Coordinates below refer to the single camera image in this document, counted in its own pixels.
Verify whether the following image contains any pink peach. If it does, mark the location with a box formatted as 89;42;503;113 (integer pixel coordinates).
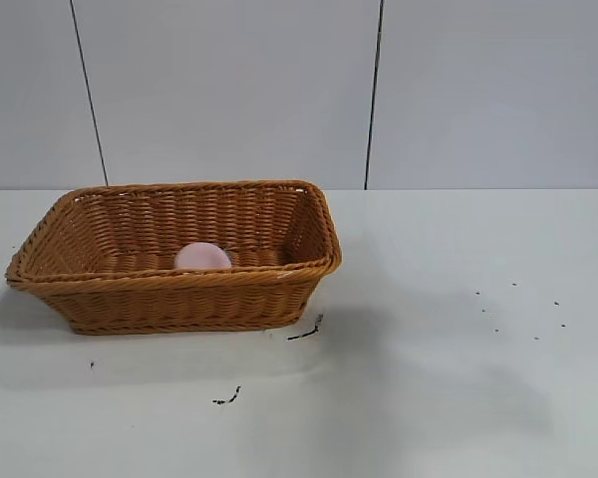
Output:
172;242;232;272

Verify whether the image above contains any brown woven wicker basket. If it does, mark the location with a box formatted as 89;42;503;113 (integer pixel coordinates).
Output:
4;179;344;336

